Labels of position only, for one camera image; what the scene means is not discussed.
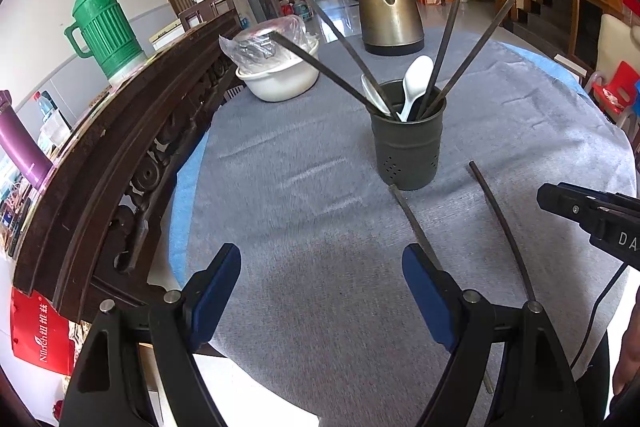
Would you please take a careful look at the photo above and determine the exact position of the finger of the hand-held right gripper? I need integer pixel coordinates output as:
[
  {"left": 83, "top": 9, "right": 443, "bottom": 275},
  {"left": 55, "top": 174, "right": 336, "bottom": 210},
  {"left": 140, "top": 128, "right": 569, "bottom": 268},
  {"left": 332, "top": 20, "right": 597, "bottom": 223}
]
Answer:
[{"left": 537, "top": 183, "right": 608, "bottom": 233}]

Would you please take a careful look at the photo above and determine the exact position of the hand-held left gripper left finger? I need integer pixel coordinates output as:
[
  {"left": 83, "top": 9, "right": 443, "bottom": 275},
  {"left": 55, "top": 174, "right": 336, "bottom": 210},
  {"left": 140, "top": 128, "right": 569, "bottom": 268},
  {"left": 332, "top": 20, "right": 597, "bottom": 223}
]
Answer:
[{"left": 59, "top": 243, "right": 242, "bottom": 427}]

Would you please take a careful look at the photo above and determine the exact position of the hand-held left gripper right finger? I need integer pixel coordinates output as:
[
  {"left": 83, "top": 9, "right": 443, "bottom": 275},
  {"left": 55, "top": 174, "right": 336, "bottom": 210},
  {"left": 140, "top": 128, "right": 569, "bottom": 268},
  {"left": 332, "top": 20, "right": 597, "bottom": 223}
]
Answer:
[{"left": 401, "top": 243, "right": 586, "bottom": 427}]

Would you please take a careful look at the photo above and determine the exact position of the black round chopstick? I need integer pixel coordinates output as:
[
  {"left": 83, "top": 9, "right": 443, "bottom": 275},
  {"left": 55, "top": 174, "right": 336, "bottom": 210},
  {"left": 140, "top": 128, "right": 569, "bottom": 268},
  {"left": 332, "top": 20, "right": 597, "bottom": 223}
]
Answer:
[
  {"left": 417, "top": 0, "right": 467, "bottom": 120},
  {"left": 467, "top": 161, "right": 538, "bottom": 304}
]

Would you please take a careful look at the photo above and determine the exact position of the dark grey metal utensil holder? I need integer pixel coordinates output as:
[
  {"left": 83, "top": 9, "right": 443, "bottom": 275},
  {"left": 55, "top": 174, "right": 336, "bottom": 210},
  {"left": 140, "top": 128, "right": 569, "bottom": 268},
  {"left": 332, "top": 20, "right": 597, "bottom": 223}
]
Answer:
[{"left": 370, "top": 80, "right": 447, "bottom": 191}]

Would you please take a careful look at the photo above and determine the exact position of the white plastic spoon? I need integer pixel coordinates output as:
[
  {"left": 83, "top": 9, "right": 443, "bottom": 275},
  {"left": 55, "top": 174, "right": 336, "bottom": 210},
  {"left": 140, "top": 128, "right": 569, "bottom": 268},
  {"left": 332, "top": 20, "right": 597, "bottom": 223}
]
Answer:
[
  {"left": 361, "top": 74, "right": 393, "bottom": 116},
  {"left": 397, "top": 55, "right": 435, "bottom": 122}
]

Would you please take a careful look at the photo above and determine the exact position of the person's right hand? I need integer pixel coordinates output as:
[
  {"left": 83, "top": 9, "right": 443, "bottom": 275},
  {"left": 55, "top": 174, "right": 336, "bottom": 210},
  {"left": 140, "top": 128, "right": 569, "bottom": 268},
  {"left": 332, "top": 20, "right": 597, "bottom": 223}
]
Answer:
[{"left": 612, "top": 327, "right": 640, "bottom": 408}]

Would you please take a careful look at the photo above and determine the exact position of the blue cloth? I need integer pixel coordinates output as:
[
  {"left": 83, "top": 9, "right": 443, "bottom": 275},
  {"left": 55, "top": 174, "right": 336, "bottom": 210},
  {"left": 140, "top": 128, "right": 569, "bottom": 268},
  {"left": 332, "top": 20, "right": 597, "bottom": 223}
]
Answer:
[{"left": 167, "top": 42, "right": 588, "bottom": 290}]

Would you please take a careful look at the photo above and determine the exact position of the red plastic chair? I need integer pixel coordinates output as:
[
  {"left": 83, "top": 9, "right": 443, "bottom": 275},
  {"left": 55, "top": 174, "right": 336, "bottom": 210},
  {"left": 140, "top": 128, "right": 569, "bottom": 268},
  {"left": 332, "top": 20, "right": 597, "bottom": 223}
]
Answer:
[{"left": 592, "top": 61, "right": 640, "bottom": 124}]

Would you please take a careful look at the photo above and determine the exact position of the grey tablecloth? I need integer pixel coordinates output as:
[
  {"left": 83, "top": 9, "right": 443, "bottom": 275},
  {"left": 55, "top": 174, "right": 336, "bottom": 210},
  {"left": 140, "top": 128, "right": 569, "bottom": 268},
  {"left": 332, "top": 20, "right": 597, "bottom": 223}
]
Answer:
[{"left": 170, "top": 29, "right": 638, "bottom": 427}]

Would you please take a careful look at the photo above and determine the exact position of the cream chair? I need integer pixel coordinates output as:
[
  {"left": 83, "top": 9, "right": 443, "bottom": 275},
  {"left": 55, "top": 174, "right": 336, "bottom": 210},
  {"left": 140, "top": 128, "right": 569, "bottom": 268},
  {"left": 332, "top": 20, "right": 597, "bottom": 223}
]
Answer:
[{"left": 595, "top": 14, "right": 640, "bottom": 82}]

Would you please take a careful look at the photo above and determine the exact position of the red paper bag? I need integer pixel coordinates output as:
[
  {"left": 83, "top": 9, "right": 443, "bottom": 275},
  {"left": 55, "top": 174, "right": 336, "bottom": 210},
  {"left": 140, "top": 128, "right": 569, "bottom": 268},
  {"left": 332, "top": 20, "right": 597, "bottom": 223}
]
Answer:
[{"left": 10, "top": 289, "right": 76, "bottom": 375}]

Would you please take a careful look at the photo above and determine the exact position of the carved dark wooden bench back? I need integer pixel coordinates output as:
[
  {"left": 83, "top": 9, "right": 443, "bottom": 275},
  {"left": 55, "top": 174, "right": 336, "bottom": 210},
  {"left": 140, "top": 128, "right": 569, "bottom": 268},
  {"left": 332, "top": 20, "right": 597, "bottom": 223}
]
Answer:
[{"left": 12, "top": 9, "right": 246, "bottom": 325}]

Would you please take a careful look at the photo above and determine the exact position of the white plastic basin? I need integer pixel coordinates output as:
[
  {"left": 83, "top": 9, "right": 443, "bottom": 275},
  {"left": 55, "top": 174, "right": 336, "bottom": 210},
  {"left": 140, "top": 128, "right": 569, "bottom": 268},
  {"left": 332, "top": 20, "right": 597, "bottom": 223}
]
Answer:
[{"left": 235, "top": 39, "right": 321, "bottom": 102}]

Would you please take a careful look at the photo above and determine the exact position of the plastic water bottle red cap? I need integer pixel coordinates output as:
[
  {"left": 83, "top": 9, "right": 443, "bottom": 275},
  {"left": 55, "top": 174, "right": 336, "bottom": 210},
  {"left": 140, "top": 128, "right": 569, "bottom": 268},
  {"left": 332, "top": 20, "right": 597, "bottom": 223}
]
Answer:
[{"left": 32, "top": 92, "right": 71, "bottom": 148}]

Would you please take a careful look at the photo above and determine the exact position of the purple flask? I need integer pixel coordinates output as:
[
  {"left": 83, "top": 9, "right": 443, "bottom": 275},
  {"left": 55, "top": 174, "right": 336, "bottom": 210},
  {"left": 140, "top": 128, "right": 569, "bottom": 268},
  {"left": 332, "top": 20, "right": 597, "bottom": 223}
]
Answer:
[{"left": 0, "top": 89, "right": 53, "bottom": 188}]

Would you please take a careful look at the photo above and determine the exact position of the plastic-wrapped bowl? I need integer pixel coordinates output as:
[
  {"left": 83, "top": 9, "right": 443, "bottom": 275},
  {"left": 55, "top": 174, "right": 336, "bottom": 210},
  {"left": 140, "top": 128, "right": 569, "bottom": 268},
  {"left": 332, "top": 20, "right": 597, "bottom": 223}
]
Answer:
[{"left": 219, "top": 16, "right": 313, "bottom": 72}]

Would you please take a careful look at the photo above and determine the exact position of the bronze electric kettle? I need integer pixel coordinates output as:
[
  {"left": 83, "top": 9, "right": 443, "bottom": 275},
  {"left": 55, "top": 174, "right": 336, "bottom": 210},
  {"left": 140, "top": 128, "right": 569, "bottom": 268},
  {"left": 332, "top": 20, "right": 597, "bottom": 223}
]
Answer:
[{"left": 359, "top": 0, "right": 426, "bottom": 55}]

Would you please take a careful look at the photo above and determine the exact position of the green thermos jug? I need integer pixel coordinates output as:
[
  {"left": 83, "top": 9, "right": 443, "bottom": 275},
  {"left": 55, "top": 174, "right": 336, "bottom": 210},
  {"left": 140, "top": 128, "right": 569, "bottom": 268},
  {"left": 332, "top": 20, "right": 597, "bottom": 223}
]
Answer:
[{"left": 65, "top": 0, "right": 148, "bottom": 85}]

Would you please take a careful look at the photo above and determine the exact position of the black cable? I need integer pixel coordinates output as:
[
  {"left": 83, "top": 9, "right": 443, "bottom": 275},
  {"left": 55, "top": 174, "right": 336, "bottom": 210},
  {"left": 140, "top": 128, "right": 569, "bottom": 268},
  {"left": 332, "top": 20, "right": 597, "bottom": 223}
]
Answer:
[{"left": 570, "top": 263, "right": 628, "bottom": 370}]

